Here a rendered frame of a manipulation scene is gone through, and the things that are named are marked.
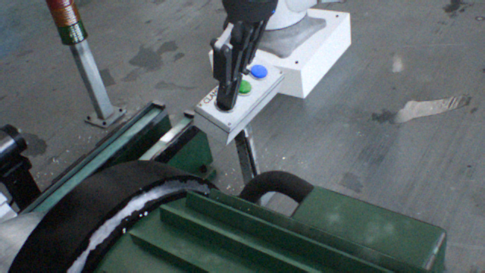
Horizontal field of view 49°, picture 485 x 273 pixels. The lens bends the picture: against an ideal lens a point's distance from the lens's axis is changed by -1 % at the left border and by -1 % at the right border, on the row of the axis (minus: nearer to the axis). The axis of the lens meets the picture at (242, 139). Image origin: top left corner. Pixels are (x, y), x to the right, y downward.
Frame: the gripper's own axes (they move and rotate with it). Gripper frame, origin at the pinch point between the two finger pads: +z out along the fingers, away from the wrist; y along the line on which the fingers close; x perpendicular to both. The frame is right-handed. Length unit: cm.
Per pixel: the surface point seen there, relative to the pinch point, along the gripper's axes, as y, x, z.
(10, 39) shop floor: -118, -235, 222
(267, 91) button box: -7.6, 3.5, 4.2
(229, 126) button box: 3.2, 3.1, 4.0
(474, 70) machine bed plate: -63, 32, 19
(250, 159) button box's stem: -1.9, 6.5, 15.5
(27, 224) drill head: 37.0, -2.8, -4.4
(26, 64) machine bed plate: -22, -82, 68
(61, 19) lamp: -9, -49, 22
